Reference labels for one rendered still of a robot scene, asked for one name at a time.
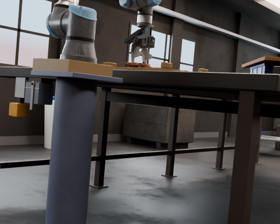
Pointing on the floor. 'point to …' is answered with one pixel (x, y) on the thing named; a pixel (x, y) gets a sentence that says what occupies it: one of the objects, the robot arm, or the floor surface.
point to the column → (71, 145)
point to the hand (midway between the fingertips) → (138, 63)
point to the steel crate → (157, 125)
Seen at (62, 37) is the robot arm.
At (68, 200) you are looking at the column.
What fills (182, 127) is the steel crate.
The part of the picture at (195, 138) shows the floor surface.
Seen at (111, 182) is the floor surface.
